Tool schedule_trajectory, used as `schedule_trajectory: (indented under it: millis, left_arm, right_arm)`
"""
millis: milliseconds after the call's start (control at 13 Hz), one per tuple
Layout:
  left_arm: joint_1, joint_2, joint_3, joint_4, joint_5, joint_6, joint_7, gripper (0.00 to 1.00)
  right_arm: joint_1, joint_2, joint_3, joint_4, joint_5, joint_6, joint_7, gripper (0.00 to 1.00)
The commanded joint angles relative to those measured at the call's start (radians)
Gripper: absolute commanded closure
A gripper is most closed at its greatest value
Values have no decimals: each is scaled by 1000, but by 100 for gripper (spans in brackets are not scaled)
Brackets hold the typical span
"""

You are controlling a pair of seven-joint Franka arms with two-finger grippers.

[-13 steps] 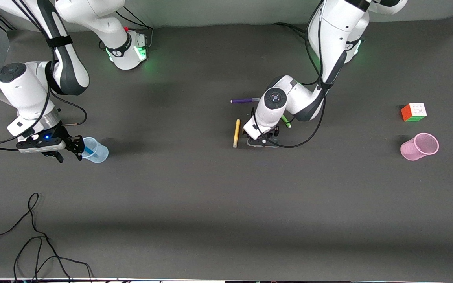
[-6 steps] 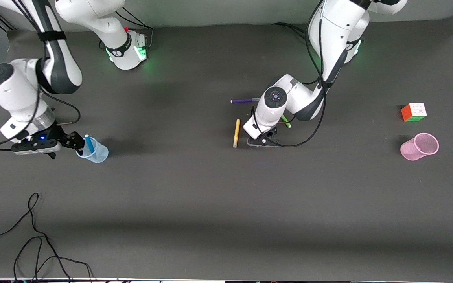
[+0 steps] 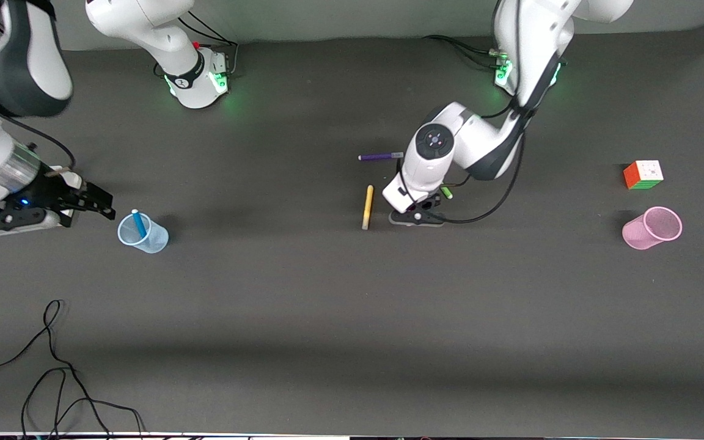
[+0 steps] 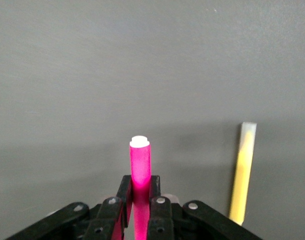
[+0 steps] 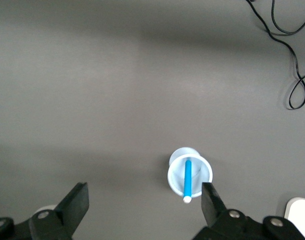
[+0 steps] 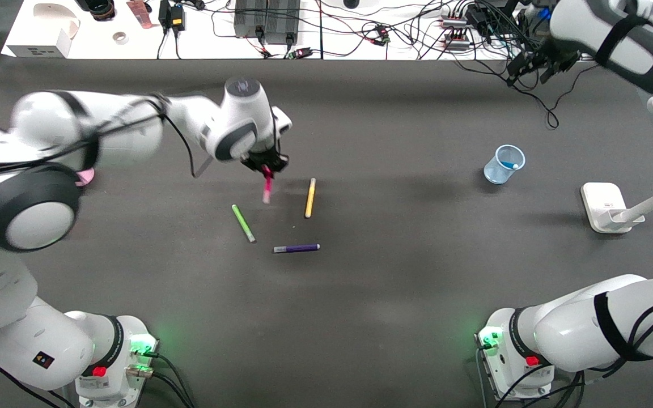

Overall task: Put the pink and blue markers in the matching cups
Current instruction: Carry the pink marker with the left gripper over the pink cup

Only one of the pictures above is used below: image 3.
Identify black arm base cables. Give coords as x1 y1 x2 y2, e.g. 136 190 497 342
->
422 34 512 69
178 9 241 79

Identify translucent pink plastic cup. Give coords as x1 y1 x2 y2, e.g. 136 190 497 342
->
621 206 683 251

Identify translucent blue plastic cup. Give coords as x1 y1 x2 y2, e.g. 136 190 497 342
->
117 213 170 255

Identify black right arm base cables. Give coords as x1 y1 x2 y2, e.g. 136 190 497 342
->
178 9 241 79

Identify multicoloured puzzle cube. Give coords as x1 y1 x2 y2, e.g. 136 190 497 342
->
623 160 664 190

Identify black right arm wrist cable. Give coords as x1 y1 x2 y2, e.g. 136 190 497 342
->
2 112 78 170

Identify black arm wrist cable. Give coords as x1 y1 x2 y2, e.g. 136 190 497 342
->
2 112 78 170
396 92 567 225

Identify black left arm base cables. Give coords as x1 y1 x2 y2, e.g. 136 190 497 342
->
422 34 512 69

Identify loose black cable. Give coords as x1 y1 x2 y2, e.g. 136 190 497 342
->
0 299 146 439

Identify black left arm wrist cable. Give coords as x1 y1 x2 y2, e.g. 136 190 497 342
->
396 92 567 225

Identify yellow marker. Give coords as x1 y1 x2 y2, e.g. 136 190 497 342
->
361 185 375 231

